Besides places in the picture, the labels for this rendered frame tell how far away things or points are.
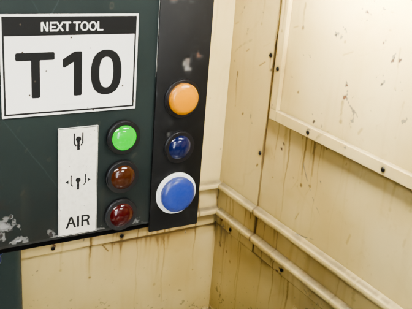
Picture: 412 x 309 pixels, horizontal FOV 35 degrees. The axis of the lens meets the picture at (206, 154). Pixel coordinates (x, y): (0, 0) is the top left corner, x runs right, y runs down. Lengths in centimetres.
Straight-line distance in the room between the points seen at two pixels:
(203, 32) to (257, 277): 135
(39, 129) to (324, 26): 105
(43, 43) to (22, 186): 10
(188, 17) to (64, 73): 10
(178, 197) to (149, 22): 14
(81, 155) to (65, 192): 3
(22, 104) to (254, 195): 131
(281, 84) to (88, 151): 112
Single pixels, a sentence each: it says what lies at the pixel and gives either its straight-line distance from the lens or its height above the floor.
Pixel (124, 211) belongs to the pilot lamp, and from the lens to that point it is 52.
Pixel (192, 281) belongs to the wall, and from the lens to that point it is 200.
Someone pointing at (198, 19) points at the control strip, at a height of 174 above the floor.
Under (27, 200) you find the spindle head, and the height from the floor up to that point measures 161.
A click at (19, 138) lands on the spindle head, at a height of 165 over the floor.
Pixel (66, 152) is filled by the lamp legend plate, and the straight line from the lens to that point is 49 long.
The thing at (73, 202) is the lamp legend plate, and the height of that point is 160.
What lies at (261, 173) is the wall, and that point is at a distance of 170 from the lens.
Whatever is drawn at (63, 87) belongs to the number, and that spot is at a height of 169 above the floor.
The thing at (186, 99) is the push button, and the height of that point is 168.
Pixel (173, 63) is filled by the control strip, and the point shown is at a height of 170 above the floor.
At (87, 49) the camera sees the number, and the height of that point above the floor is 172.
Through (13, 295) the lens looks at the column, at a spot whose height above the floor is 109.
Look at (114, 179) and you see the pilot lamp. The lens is 50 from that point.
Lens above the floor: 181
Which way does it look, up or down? 20 degrees down
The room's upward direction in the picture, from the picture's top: 5 degrees clockwise
